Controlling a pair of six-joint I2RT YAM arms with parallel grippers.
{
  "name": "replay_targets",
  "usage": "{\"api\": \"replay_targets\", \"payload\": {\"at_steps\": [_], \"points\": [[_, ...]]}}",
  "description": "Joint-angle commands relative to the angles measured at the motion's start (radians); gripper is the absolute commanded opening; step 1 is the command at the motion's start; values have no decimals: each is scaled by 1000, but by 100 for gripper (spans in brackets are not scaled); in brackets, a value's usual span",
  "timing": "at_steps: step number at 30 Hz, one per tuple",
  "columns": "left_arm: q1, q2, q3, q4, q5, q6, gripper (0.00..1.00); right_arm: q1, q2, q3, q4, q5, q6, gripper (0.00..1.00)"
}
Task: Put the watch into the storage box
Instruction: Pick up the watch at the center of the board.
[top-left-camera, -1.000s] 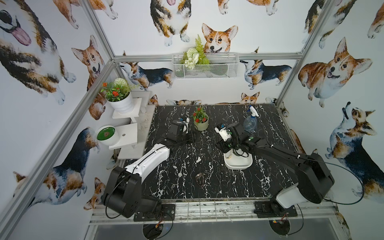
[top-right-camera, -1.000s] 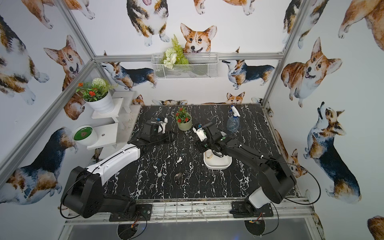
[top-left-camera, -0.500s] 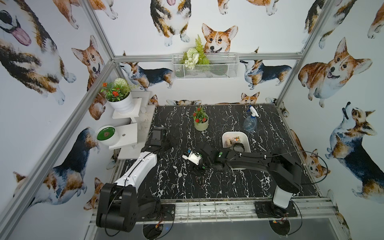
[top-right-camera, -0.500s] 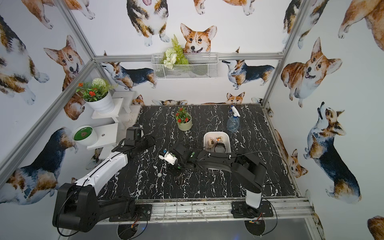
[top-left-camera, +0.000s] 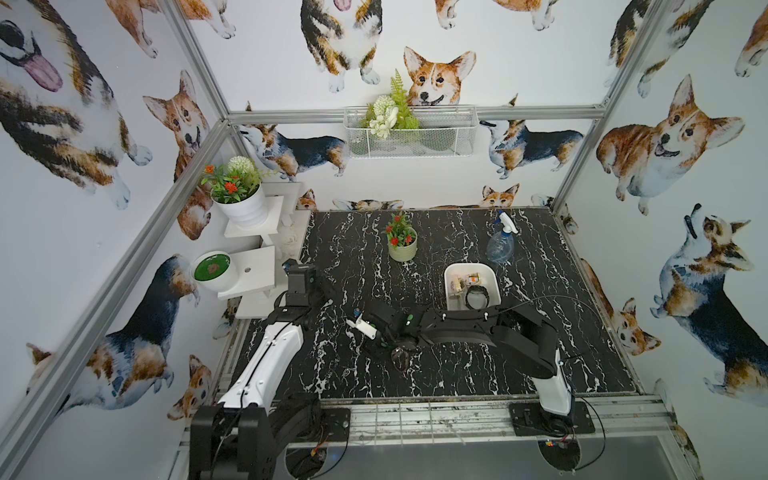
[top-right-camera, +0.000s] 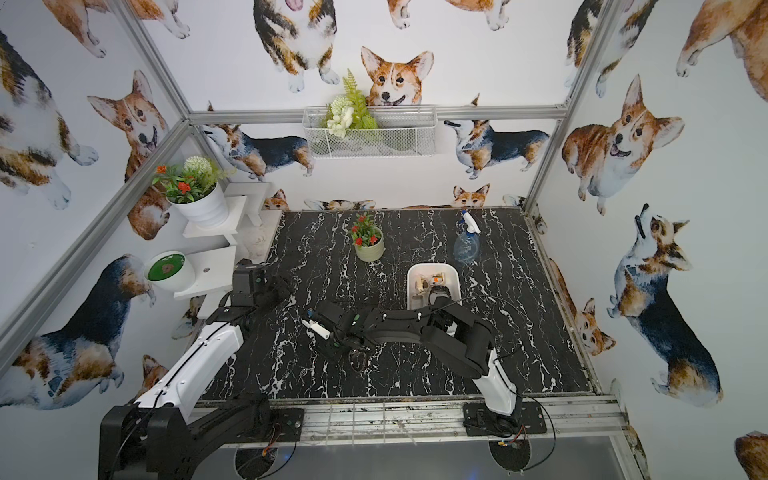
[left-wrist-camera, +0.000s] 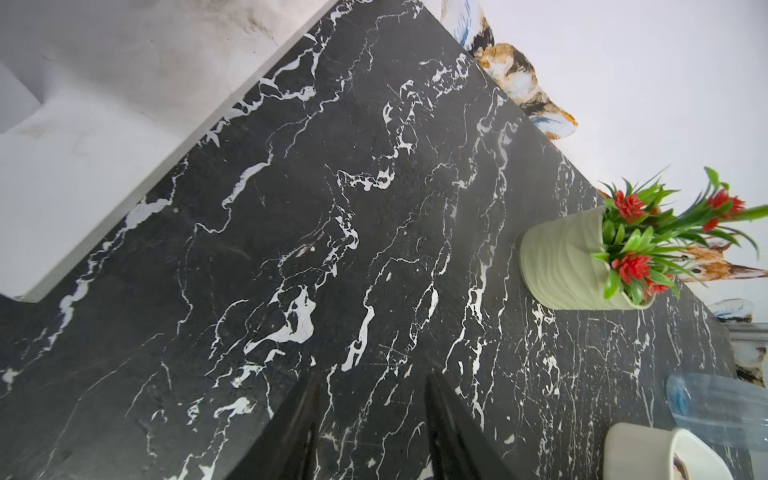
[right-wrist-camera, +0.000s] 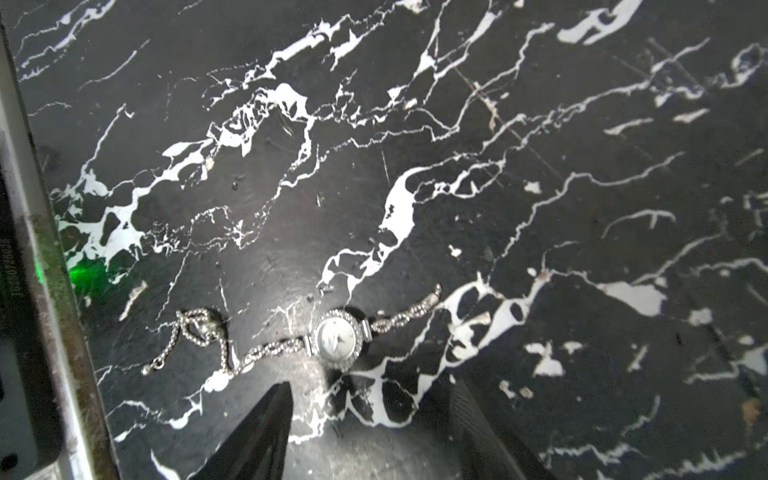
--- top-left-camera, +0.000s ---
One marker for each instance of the fern and white flowers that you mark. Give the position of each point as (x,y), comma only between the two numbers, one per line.
(390,112)

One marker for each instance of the large white pot plant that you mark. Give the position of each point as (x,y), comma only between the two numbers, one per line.
(236,186)

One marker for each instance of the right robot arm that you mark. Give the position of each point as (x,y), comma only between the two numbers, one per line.
(519,332)

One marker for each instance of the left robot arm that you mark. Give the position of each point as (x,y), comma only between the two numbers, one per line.
(243,434)

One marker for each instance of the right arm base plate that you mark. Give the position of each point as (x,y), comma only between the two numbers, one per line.
(530,419)

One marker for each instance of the white storage box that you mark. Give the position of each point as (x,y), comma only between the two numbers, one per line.
(487,275)

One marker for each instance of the white wire wall basket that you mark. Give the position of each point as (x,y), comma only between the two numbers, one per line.
(441,132)

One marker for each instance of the blue spray bottle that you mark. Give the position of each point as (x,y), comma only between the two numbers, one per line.
(501,245)

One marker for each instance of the white stepped shelf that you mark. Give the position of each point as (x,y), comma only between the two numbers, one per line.
(280,238)

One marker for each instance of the white bowl green top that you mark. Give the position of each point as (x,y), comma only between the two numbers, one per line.
(215,271)

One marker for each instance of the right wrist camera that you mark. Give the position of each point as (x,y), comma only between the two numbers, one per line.
(366,328)

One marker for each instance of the small green pot red flowers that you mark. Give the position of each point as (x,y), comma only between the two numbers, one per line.
(401,238)

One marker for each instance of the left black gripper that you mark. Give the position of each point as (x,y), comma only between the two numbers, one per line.
(300,264)

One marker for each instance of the black watch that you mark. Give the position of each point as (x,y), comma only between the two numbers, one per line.
(476,297)

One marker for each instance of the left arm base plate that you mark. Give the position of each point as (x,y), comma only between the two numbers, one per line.
(330,423)

